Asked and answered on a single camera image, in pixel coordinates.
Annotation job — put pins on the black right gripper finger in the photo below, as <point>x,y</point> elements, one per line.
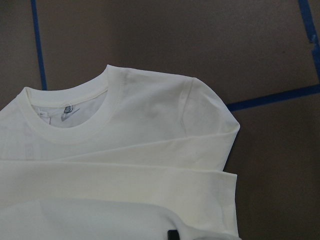
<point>172,234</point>

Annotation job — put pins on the cream long-sleeve cat shirt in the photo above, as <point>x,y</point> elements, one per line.
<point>127,155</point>

